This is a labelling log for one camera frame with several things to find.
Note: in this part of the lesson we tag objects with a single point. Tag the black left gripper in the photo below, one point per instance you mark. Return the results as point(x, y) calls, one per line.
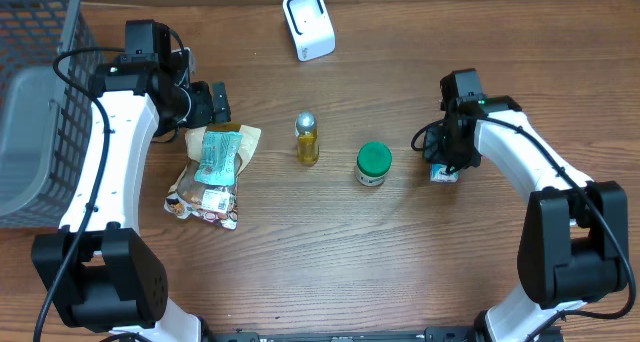
point(219, 103)

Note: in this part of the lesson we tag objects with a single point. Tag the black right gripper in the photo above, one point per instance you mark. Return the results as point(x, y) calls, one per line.
point(436, 154)

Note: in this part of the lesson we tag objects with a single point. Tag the teal white tissue pack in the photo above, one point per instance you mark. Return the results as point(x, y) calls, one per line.
point(439, 174)

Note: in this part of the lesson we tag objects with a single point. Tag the brown snack pouch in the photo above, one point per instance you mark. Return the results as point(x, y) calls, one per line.
point(207, 188)

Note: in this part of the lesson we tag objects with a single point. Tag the green lid white jar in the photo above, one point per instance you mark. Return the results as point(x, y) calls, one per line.
point(373, 162)

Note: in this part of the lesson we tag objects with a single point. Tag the yellow oil bottle silver cap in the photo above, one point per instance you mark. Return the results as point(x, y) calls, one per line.
point(306, 133)

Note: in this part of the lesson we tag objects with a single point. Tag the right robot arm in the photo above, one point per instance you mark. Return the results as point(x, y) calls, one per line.
point(573, 256)

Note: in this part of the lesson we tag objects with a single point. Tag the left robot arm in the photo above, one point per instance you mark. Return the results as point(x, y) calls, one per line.
point(98, 272)

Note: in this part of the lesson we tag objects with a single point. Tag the white barcode scanner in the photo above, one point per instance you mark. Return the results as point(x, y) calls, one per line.
point(310, 27)

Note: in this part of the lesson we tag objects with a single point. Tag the grey plastic mesh basket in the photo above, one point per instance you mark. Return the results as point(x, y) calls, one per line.
point(47, 51)

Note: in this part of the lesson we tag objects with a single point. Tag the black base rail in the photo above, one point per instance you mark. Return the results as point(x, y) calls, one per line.
point(345, 337)

